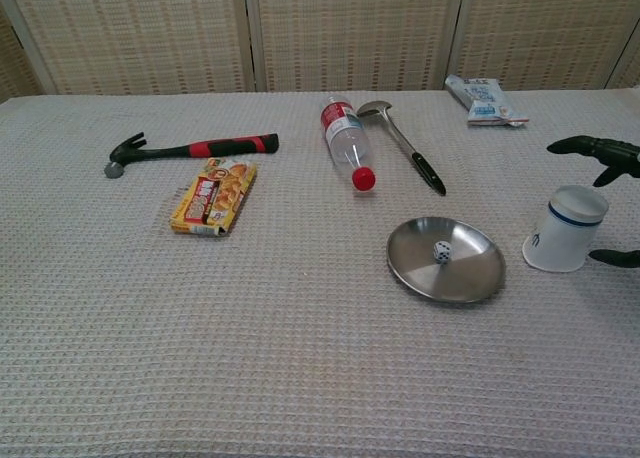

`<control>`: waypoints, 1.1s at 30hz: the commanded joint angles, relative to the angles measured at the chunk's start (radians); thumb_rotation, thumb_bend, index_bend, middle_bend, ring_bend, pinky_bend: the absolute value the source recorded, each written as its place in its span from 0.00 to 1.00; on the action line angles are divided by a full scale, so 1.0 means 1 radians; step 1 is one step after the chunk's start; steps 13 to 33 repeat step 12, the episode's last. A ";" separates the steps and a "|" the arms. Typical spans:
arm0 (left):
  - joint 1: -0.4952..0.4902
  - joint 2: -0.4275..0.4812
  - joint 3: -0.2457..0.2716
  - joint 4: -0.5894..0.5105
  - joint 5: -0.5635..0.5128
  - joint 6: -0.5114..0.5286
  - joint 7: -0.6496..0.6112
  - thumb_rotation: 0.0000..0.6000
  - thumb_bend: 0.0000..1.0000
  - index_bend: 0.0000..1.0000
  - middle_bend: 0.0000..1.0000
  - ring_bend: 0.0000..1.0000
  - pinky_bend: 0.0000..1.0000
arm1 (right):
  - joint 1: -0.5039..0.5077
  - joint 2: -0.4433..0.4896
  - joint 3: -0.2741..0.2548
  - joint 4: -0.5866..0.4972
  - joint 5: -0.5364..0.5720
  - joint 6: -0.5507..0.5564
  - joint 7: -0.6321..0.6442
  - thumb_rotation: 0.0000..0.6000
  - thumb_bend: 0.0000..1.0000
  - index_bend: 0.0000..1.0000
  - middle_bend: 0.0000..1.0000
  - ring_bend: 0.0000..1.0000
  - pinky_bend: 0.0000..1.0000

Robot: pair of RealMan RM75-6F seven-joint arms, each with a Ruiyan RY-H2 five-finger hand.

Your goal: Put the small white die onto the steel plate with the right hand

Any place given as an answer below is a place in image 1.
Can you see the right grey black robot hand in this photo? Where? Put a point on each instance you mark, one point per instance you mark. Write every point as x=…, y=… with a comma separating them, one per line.
x=615, y=153

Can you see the white paper cup blue stripe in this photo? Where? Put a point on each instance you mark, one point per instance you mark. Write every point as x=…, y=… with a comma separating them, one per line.
x=560, y=233

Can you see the white die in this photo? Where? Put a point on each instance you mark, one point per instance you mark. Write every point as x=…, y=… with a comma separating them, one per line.
x=442, y=251

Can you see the round steel plate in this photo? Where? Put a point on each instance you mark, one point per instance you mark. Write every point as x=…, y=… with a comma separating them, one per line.
x=465, y=273

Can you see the woven bamboo screen panel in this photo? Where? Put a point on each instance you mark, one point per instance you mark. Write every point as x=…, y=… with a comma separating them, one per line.
x=12, y=63
x=355, y=33
x=627, y=70
x=135, y=33
x=545, y=28

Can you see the white blue snack bag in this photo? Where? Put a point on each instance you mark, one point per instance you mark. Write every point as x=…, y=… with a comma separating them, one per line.
x=482, y=103

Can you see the clear plastic bottle red cap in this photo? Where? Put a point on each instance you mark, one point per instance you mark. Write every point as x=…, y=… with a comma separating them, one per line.
x=345, y=138

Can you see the yellow curry box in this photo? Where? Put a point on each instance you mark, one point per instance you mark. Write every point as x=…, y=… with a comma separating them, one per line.
x=215, y=198

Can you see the beige waffle tablecloth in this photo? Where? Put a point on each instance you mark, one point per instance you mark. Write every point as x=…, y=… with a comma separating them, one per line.
x=250, y=328

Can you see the black red claw hammer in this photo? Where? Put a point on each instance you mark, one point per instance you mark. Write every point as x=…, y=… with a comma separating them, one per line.
x=200, y=149

